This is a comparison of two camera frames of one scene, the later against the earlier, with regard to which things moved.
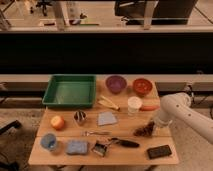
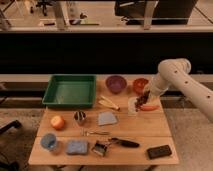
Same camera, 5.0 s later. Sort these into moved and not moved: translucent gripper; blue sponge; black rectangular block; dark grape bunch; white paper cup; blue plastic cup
Moved: dark grape bunch; translucent gripper
Not moved: blue sponge; white paper cup; blue plastic cup; black rectangular block
